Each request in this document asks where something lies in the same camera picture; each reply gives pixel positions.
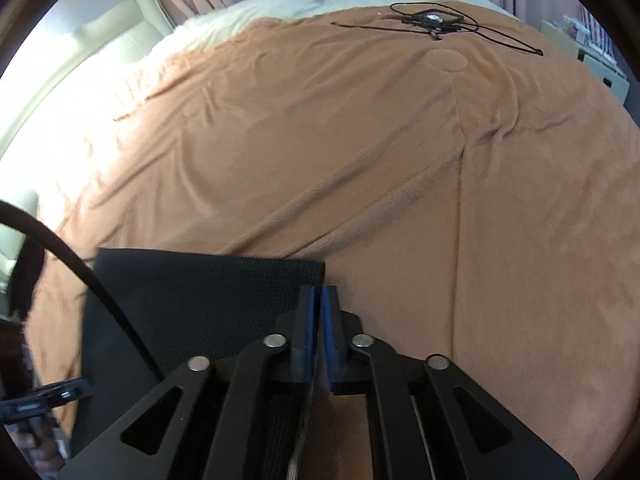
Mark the row of books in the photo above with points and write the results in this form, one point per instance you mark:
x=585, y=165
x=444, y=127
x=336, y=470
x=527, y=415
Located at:
x=597, y=32

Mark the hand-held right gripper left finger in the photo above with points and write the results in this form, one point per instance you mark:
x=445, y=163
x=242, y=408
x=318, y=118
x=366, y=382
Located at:
x=308, y=330

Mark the white cabinet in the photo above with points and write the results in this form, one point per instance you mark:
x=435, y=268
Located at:
x=600, y=70

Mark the brown blanket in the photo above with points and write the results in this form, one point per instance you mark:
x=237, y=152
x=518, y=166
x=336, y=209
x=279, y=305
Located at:
x=350, y=160

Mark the black pants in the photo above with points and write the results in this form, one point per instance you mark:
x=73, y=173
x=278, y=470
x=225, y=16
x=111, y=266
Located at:
x=200, y=300

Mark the person's left hand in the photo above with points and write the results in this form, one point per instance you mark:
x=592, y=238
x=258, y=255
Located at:
x=42, y=445

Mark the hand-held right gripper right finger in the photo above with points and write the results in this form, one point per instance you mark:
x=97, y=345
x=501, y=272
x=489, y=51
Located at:
x=331, y=335

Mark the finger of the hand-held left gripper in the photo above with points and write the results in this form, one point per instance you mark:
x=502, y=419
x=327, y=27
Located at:
x=67, y=391

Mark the cream padded bed frame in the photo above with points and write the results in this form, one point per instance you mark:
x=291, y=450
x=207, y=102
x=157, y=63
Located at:
x=115, y=25

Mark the small black device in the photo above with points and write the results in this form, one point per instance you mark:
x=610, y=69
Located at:
x=427, y=18

